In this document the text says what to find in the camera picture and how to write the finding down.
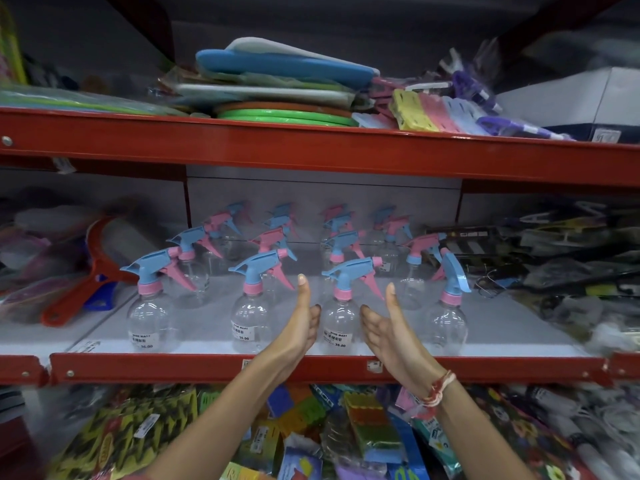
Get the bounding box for person's left hand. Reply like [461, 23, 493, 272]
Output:
[260, 274, 322, 381]

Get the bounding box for person's right hand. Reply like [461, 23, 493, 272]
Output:
[360, 282, 450, 396]

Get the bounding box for person's right forearm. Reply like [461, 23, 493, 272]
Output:
[426, 382, 540, 480]

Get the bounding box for person's left forearm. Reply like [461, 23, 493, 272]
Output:
[145, 354, 301, 480]

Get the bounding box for group of clear spray bottles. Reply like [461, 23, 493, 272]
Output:
[119, 201, 473, 356]

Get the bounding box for red metal shelf beam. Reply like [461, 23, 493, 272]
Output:
[0, 355, 49, 388]
[49, 351, 615, 388]
[0, 107, 640, 190]

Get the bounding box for colourful sponge pack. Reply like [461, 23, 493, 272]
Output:
[342, 392, 406, 465]

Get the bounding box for pile of black hook packs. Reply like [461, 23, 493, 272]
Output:
[425, 197, 640, 358]

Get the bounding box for green round plastic plates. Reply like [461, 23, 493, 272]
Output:
[216, 109, 360, 128]

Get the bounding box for pile of colourful packaged goods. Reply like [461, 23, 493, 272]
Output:
[200, 382, 640, 480]

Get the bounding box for pack of pastel clothes pegs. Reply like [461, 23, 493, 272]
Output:
[352, 87, 493, 133]

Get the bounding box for white plastic tray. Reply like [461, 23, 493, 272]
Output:
[172, 83, 357, 109]

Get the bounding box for yellow black patterned packets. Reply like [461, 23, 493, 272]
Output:
[47, 387, 201, 480]

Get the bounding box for blue plastic board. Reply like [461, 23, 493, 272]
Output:
[195, 48, 381, 91]

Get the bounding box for pile of clear wrapped packets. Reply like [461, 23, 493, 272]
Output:
[0, 197, 131, 325]

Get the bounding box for white cardboard box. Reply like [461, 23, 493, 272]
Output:
[495, 66, 640, 145]

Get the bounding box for green packaged flat item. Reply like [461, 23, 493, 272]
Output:
[0, 85, 188, 118]

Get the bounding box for yellow green plastic item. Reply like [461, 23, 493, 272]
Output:
[0, 0, 28, 88]

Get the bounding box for red white thread bracelet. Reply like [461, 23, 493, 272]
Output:
[417, 370, 458, 408]

